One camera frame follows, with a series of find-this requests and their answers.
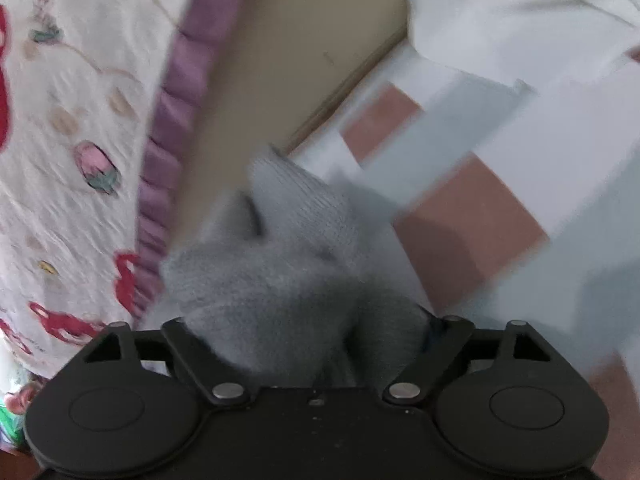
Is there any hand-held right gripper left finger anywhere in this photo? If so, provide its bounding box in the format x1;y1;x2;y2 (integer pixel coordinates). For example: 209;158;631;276
82;317;252;407

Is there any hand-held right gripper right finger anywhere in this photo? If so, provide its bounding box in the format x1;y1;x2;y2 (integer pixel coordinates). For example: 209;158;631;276
381;314;552;402

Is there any grey sweater with black cat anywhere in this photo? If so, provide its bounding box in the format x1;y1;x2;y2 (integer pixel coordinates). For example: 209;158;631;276
159;146;441;390

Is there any checked brown and grey bedsheet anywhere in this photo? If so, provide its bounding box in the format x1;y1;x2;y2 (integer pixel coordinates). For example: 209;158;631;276
295;42;640;461

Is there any white quilt with purple frill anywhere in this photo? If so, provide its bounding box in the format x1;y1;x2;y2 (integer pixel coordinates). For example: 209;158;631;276
0;0;273;456

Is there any beige wooden headboard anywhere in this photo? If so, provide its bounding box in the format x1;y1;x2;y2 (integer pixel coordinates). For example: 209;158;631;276
167;0;408;256

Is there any white cloth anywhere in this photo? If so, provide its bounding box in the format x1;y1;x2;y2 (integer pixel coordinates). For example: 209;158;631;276
389;0;640;92

